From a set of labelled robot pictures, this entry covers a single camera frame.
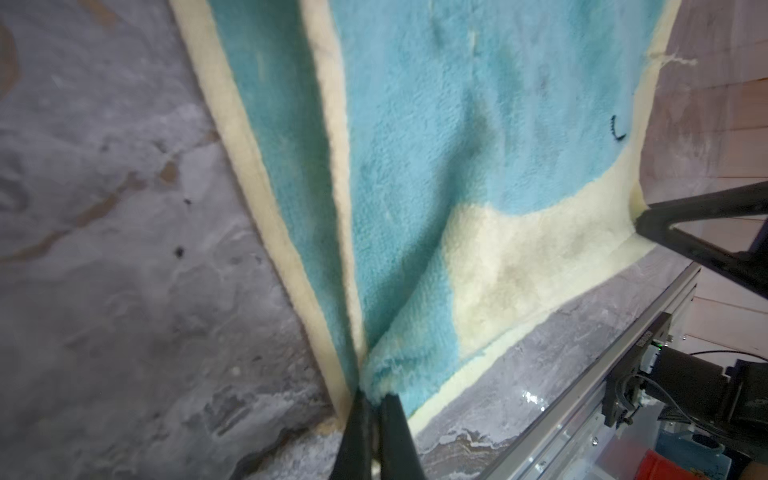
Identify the aluminium rail frame front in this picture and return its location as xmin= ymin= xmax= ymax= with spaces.
xmin=479 ymin=263 xmax=701 ymax=479

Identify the light green yellow towel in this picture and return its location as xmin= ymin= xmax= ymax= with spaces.
xmin=171 ymin=1 xmax=680 ymax=432

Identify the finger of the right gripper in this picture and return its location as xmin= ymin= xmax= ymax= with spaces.
xmin=635 ymin=181 xmax=767 ymax=298

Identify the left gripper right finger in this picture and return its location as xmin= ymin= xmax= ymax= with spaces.
xmin=379 ymin=394 xmax=426 ymax=480

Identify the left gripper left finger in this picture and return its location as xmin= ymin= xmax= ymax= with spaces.
xmin=329 ymin=390 xmax=374 ymax=480

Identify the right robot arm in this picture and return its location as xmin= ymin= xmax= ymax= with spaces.
xmin=635 ymin=182 xmax=767 ymax=462

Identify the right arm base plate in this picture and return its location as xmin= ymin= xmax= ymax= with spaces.
xmin=601 ymin=311 xmax=672 ymax=427

